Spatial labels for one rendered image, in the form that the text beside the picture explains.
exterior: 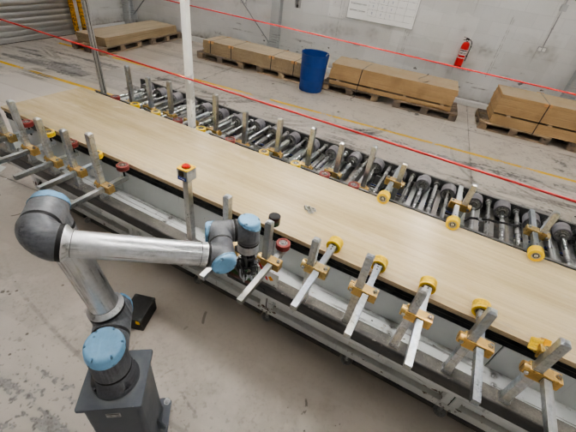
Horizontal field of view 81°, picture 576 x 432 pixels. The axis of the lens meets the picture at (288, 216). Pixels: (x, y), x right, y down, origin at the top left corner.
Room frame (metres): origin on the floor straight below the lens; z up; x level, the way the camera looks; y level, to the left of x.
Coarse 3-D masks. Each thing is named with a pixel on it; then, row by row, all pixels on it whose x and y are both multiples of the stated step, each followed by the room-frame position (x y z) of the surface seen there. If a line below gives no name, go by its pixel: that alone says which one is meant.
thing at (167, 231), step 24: (0, 144) 2.21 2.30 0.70; (24, 168) 2.04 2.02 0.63; (48, 168) 1.99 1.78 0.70; (72, 192) 1.83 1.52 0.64; (120, 216) 1.65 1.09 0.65; (144, 216) 1.63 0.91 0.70; (264, 288) 1.22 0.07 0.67; (288, 288) 1.22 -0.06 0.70; (312, 312) 1.10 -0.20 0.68; (336, 312) 1.11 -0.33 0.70; (360, 336) 1.00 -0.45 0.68; (384, 336) 1.01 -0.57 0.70; (432, 360) 0.92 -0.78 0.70; (456, 384) 0.82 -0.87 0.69; (504, 408) 0.74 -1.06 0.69; (528, 408) 0.76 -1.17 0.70
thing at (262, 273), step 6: (276, 252) 1.32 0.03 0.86; (282, 252) 1.33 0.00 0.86; (270, 264) 1.23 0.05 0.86; (264, 270) 1.18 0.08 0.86; (270, 270) 1.21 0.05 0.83; (258, 276) 1.13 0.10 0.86; (264, 276) 1.15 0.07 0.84; (252, 282) 1.09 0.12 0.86; (258, 282) 1.10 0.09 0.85; (246, 288) 1.05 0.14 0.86; (252, 288) 1.05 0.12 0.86; (240, 294) 1.01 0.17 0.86; (246, 294) 1.01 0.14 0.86; (240, 300) 0.97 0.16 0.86
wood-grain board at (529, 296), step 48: (48, 96) 2.78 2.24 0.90; (96, 96) 2.94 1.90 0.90; (96, 144) 2.09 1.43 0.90; (144, 144) 2.20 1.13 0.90; (192, 144) 2.31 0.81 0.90; (240, 192) 1.77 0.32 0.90; (288, 192) 1.85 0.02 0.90; (336, 192) 1.94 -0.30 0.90; (384, 240) 1.51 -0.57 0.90; (432, 240) 1.58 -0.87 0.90; (480, 240) 1.65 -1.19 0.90; (480, 288) 1.24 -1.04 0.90; (528, 288) 1.30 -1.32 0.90; (528, 336) 0.98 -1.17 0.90
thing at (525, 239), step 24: (144, 96) 3.61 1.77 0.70; (264, 120) 3.12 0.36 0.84; (240, 144) 2.55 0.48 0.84; (264, 144) 3.09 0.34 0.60; (336, 144) 2.83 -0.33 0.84; (384, 168) 2.64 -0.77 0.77; (408, 168) 2.58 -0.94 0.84; (408, 192) 2.53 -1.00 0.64; (456, 192) 2.41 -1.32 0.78; (480, 192) 2.35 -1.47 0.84; (432, 216) 1.93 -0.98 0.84; (480, 216) 2.20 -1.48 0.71; (528, 240) 2.14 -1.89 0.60
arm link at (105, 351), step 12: (96, 336) 0.69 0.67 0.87; (108, 336) 0.70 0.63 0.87; (120, 336) 0.71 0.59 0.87; (84, 348) 0.64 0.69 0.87; (96, 348) 0.65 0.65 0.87; (108, 348) 0.65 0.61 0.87; (120, 348) 0.66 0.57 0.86; (84, 360) 0.61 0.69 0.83; (96, 360) 0.60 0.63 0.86; (108, 360) 0.61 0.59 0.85; (120, 360) 0.64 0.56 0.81; (96, 372) 0.59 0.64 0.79; (108, 372) 0.60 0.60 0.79; (120, 372) 0.63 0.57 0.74
